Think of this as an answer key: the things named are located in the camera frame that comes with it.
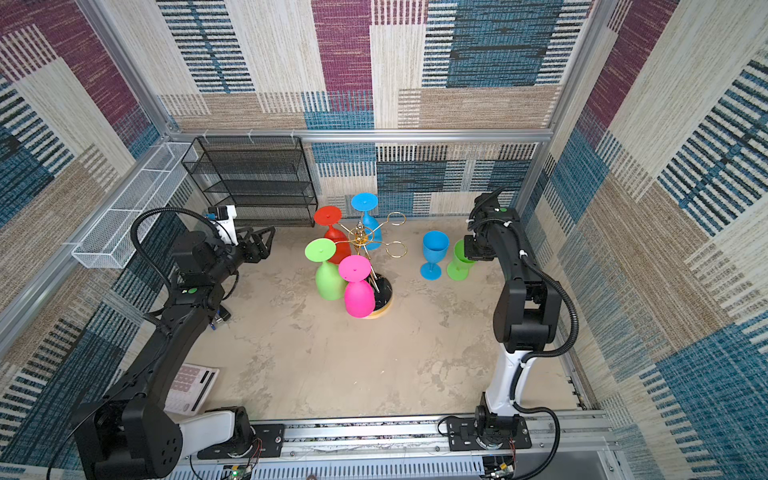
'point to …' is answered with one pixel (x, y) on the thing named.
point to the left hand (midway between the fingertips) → (262, 223)
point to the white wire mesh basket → (106, 243)
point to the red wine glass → (329, 215)
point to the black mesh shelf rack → (266, 179)
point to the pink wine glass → (359, 296)
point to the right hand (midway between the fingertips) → (480, 258)
